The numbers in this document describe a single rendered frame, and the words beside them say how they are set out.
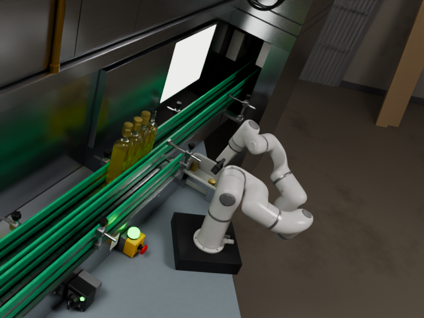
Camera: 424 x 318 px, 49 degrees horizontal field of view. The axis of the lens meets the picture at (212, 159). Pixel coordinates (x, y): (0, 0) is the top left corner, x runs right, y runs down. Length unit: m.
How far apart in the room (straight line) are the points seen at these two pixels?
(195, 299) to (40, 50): 0.99
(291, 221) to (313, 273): 1.49
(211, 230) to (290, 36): 1.22
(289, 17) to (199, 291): 1.46
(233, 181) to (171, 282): 0.44
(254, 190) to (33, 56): 0.87
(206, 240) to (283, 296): 1.24
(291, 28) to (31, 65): 1.52
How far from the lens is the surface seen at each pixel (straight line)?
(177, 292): 1.75
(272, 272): 3.04
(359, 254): 3.55
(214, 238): 1.78
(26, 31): 1.33
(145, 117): 1.78
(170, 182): 1.97
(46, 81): 1.44
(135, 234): 1.75
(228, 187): 1.64
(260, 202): 1.69
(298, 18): 2.53
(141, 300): 1.70
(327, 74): 5.70
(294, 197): 1.84
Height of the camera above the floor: 2.12
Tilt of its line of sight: 35 degrees down
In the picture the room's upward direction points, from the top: 21 degrees clockwise
